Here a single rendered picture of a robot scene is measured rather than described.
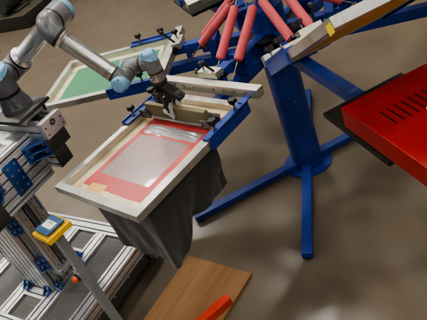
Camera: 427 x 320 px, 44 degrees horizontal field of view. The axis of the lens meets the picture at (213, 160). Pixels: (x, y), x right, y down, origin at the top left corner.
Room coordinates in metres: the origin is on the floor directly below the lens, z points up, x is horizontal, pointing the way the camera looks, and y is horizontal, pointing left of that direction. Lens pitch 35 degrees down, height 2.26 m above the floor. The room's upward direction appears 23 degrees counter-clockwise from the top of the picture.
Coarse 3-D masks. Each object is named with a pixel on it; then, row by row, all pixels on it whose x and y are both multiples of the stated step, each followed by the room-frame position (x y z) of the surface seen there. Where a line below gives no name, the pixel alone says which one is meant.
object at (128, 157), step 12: (156, 120) 2.40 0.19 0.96; (132, 144) 2.26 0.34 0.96; (144, 144) 2.22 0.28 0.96; (156, 144) 2.18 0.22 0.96; (120, 156) 2.20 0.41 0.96; (132, 156) 2.16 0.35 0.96; (144, 156) 2.12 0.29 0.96; (108, 168) 2.14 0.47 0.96; (120, 168) 2.10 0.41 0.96; (132, 168) 2.06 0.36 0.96; (96, 180) 2.08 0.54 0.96; (108, 180) 2.04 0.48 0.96; (120, 180) 2.00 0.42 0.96
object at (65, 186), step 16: (192, 96) 2.42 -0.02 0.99; (128, 128) 2.39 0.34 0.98; (112, 144) 2.31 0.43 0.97; (208, 144) 1.96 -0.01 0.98; (96, 160) 2.24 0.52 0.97; (192, 160) 1.89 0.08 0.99; (80, 176) 2.17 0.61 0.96; (176, 176) 1.82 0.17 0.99; (64, 192) 2.07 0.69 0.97; (80, 192) 1.99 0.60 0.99; (160, 192) 1.76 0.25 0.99; (112, 208) 1.78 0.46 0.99; (128, 208) 1.74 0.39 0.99; (144, 208) 1.70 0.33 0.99
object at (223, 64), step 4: (220, 64) 2.53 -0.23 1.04; (224, 64) 2.51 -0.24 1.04; (228, 64) 2.50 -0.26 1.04; (232, 64) 2.52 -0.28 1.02; (224, 68) 2.48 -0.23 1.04; (228, 68) 2.49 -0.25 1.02; (232, 68) 2.51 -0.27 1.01; (228, 72) 2.49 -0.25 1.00; (220, 76) 2.45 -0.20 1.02; (220, 80) 2.44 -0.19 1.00
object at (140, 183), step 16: (192, 128) 2.19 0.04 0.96; (160, 144) 2.16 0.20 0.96; (176, 144) 2.11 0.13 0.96; (192, 144) 2.05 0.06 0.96; (144, 160) 2.09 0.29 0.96; (160, 160) 2.03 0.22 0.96; (176, 160) 1.98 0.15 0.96; (128, 176) 2.01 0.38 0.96; (144, 176) 1.96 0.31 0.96; (160, 176) 1.92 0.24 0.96; (112, 192) 1.94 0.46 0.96; (128, 192) 1.89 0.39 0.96; (144, 192) 1.85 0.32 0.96
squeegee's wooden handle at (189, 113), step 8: (144, 104) 2.41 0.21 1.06; (152, 104) 2.37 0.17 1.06; (160, 104) 2.34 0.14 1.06; (152, 112) 2.39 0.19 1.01; (160, 112) 2.34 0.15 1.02; (176, 112) 2.25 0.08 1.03; (184, 112) 2.20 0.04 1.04; (192, 112) 2.16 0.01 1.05; (200, 112) 2.12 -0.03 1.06; (192, 120) 2.17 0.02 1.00
